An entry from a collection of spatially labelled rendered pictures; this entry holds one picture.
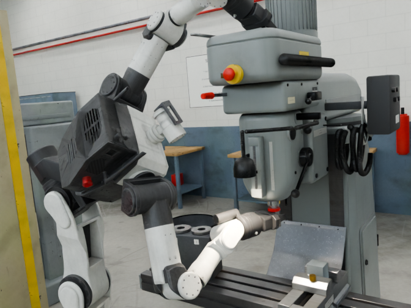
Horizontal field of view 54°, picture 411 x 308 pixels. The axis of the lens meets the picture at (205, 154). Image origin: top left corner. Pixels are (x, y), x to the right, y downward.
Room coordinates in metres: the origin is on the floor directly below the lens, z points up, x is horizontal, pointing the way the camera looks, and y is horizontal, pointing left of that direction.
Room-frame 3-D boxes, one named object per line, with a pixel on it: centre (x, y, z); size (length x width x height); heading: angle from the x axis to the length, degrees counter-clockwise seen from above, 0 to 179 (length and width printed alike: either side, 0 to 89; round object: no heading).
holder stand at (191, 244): (1.70, 0.09, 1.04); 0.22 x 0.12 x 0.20; 66
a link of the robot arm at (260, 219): (1.41, -0.17, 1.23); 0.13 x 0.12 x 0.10; 37
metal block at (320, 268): (1.37, -0.37, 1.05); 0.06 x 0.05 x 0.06; 53
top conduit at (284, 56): (1.41, -0.38, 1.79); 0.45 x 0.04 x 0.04; 145
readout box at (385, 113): (1.51, -0.69, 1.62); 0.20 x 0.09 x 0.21; 145
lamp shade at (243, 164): (1.26, -0.12, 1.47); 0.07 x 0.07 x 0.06
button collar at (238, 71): (1.27, -0.11, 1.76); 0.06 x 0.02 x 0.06; 55
